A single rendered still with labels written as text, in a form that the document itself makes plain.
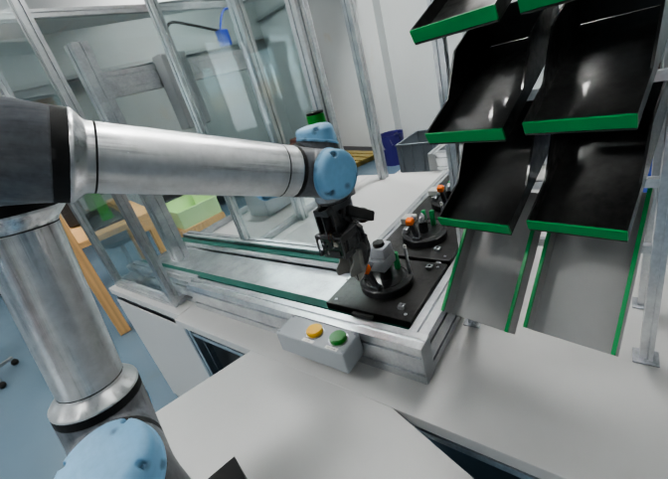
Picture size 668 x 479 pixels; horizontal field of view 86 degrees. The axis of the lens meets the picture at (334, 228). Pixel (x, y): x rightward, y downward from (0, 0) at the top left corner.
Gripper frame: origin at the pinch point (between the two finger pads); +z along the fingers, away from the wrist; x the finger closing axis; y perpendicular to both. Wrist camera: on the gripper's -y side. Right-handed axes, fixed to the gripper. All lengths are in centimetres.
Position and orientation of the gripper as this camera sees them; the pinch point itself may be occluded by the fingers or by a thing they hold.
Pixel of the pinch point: (359, 273)
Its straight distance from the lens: 84.8
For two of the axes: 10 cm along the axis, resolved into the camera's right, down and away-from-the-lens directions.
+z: 2.5, 8.8, 4.0
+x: 7.9, 0.5, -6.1
